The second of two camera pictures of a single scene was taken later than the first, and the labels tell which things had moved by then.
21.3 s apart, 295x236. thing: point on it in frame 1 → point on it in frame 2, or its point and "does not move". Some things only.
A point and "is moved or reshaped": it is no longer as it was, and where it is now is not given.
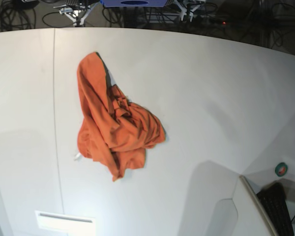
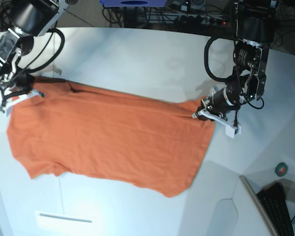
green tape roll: x=281 y=169 does not move
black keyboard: x=274 y=198 does not move
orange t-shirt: x=112 y=130 is moved or reshaped
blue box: x=133 y=3 does not move
